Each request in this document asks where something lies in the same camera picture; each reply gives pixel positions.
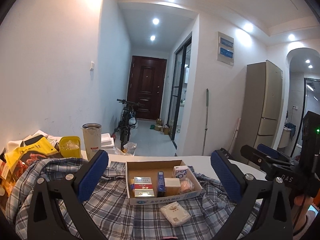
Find pink blue tissue pack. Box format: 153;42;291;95
172;165;189;180

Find white tissue pack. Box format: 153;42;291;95
160;202;191;227

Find blue orange small box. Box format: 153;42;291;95
157;171;165;198

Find tan cardboard small box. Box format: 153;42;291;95
164;178;181;197

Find person's right hand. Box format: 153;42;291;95
291;195;316;239

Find plaid blue shirt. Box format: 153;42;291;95
5;157;262;240

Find beige refrigerator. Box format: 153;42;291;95
232;60;283;164

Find yellow plastic container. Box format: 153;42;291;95
59;136;82;158

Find yellow snack bag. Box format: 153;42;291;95
4;136;58;196

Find white stacked boxes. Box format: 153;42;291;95
101;133;114;148

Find beige speckled tumbler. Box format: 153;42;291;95
82;123;101;160

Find shallow cardboard box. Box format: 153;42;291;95
125;160;202;205

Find red gold cigarette pack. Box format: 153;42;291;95
133;177;155;198

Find black bicycle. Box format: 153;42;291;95
114;99;143;150

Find black framed glass door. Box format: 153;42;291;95
167;38;192;145

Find cardboard boxes on floor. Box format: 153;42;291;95
150;119;171;135

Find dark red entrance door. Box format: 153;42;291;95
127;56;167;120

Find grey mop handle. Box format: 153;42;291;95
202;88;209;156

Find wall electrical panel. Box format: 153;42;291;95
217;32;234;66

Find white wall switch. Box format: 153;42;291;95
89;61;95;71

